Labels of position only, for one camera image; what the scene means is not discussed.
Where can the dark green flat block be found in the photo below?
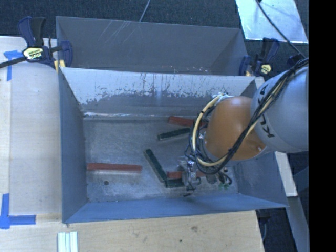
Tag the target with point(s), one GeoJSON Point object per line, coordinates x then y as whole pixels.
{"type": "Point", "coordinates": [174, 183]}
{"type": "Point", "coordinates": [156, 164]}
{"type": "Point", "coordinates": [173, 134]}

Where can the red-brown flat block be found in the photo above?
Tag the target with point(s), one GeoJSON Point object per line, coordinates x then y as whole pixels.
{"type": "Point", "coordinates": [174, 175]}
{"type": "Point", "coordinates": [114, 167]}
{"type": "Point", "coordinates": [180, 120]}

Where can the pale wood flat board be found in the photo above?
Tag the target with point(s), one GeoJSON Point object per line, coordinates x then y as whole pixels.
{"type": "Point", "coordinates": [34, 140]}

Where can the grey metal bin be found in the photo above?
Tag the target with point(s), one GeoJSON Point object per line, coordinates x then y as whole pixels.
{"type": "Point", "coordinates": [126, 140]}

